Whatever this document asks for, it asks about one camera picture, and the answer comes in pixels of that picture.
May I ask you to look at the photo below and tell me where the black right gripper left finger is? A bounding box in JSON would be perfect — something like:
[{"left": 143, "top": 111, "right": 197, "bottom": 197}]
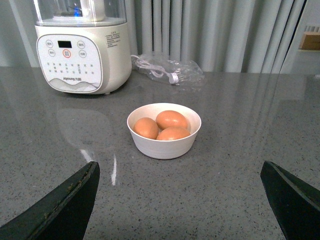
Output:
[{"left": 0, "top": 161, "right": 100, "bottom": 240}]

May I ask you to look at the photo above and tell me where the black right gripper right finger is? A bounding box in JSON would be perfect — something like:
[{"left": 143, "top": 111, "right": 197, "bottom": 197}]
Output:
[{"left": 260, "top": 161, "right": 320, "bottom": 240}]

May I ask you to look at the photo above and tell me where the brown left egg in bowl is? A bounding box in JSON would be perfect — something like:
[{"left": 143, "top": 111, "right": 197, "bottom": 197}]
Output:
[{"left": 133, "top": 117, "right": 159, "bottom": 140}]

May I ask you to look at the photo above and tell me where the brown egg in bowl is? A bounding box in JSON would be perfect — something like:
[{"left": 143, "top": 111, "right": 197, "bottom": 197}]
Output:
[
  {"left": 155, "top": 110, "right": 188, "bottom": 130},
  {"left": 133, "top": 117, "right": 159, "bottom": 140},
  {"left": 156, "top": 126, "right": 191, "bottom": 141}
]

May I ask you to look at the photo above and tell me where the brown front egg in bowl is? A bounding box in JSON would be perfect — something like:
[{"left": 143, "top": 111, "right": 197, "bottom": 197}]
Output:
[{"left": 156, "top": 126, "right": 191, "bottom": 141}]

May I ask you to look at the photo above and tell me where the brown back egg in bowl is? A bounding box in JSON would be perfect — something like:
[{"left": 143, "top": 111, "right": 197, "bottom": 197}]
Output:
[{"left": 155, "top": 110, "right": 188, "bottom": 130}]

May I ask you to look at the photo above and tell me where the brown cardboard box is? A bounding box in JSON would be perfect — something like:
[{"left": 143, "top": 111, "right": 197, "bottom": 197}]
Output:
[{"left": 299, "top": 31, "right": 320, "bottom": 51}]

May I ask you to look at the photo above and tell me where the white round bowl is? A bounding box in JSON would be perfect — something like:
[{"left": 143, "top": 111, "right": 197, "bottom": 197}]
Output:
[{"left": 127, "top": 103, "right": 202, "bottom": 160}]

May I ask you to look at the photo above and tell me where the white soy milk maker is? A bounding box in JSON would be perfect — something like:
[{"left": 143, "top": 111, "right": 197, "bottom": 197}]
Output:
[{"left": 33, "top": 0, "right": 132, "bottom": 95}]

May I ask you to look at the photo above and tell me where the clear plastic bag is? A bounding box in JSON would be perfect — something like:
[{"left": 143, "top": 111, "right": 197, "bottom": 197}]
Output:
[{"left": 131, "top": 51, "right": 206, "bottom": 87}]

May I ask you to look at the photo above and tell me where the grey curtain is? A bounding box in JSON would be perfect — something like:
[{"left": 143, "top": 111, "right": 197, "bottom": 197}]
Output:
[{"left": 0, "top": 0, "right": 320, "bottom": 74}]

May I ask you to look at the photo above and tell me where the white power cord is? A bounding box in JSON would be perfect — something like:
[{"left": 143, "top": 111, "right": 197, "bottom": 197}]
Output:
[{"left": 130, "top": 54, "right": 179, "bottom": 85}]

